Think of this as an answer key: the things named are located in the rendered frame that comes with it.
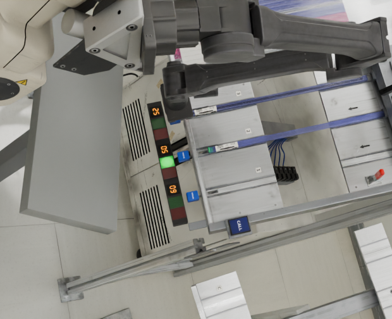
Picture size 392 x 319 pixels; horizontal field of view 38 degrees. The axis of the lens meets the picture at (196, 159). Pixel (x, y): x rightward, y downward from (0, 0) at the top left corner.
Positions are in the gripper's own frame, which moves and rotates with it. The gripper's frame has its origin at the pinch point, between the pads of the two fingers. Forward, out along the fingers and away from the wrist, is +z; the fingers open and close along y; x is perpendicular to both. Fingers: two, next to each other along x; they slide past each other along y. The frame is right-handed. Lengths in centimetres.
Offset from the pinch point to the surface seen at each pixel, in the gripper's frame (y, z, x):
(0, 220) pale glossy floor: -11, 40, 61
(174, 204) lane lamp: -24.1, 1.7, 5.7
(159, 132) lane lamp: -4.1, 2.0, 5.7
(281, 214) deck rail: -32.6, -0.1, -20.5
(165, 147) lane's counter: -8.4, 2.0, 4.9
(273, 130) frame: -0.4, 37.3, -32.2
